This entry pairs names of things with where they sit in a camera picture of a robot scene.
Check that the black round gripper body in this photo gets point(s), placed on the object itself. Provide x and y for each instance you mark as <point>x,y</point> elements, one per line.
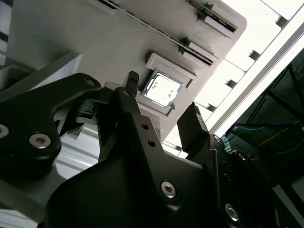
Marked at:
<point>107,202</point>

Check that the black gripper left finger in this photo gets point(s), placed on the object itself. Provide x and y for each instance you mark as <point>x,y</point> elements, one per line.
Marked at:
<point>28,114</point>

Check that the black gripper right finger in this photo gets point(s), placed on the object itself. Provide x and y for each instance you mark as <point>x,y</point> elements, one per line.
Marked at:
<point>192,128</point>

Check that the silver CPU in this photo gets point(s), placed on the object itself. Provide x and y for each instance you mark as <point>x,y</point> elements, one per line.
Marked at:
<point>161,89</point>

